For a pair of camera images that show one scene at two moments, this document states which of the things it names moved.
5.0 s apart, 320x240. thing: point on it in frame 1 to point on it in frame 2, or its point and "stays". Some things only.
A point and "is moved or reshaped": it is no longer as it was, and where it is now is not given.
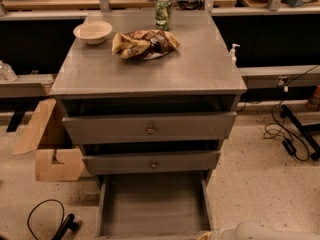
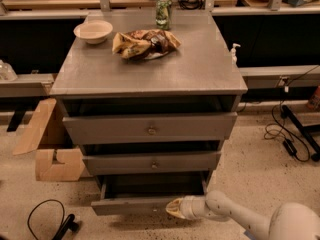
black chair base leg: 68,223 stays
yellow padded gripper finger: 206,236 to 174,208
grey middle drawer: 152,162 stays
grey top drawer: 149,128 stays
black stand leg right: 305,129 stays
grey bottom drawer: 168,206 is moved or reshaped
